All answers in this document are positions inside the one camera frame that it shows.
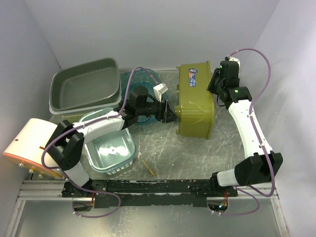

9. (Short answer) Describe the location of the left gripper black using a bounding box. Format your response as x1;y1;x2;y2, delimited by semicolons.
137;94;180;124

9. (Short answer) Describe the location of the olive green plastic basket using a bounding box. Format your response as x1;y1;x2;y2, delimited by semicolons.
175;61;215;140

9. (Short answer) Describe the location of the light blue perforated basket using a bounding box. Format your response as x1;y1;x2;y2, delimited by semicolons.
79;110;138;176

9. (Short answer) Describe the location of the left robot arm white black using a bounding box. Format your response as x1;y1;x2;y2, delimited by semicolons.
44;83;177;197

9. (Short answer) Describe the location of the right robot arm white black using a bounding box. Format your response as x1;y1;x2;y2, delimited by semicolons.
207;57;283;197

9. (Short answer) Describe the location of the teal transparent plastic tub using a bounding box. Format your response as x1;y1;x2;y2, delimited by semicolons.
114;67;168;129

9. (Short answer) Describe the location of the small wooden stick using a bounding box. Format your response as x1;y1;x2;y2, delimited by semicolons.
142;159;155;176

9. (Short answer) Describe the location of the grey plastic tub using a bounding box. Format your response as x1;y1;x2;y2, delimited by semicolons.
49;58;121;111

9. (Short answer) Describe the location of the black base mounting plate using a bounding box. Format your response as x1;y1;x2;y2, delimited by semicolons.
61;179;239;209

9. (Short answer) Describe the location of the pale yellow perforated basket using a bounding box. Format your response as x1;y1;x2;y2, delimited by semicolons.
61;107;105;122

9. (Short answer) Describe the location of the cream cylindrical appliance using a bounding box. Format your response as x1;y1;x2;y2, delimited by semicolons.
3;118;65;179

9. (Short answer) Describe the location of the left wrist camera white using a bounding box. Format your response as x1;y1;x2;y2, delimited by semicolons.
153;83;168;102

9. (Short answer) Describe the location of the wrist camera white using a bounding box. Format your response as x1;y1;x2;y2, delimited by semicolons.
153;83;168;102
229;57;240;66

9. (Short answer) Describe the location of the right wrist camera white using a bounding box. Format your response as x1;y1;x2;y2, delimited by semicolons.
229;57;240;66

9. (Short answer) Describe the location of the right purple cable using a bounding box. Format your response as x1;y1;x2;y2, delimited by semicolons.
211;48;277;216

